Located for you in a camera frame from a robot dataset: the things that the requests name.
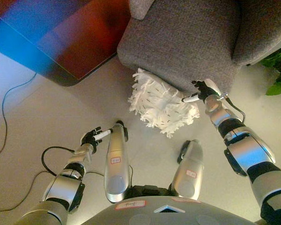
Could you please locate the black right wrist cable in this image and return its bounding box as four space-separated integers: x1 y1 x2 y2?
221 92 246 122

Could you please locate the silver left robot leg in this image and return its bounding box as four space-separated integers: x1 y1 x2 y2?
104 120 129 203

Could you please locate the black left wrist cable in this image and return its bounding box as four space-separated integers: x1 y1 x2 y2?
41 146 75 177

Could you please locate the silver robot leg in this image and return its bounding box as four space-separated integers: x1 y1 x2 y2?
104 120 129 203
170 139 205 200

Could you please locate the white fringed pillow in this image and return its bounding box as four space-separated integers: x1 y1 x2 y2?
127 67 200 139

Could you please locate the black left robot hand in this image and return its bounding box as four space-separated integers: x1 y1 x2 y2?
81 126 114 153

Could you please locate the grey robot torso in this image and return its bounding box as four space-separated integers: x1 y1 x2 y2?
81 184 258 225

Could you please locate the dark glossy wooden cabinet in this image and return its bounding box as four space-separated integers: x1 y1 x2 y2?
0 0 132 87

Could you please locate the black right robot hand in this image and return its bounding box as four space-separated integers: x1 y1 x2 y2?
181 78 222 104

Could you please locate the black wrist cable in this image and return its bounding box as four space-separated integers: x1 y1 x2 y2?
41 146 75 177
221 92 246 122

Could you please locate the grey fabric armchair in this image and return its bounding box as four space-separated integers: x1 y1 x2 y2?
117 0 281 94

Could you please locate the green leafy potted plant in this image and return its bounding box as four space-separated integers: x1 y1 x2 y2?
259 45 281 96

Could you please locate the silver right robot leg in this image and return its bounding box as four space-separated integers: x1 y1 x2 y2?
170 139 205 200

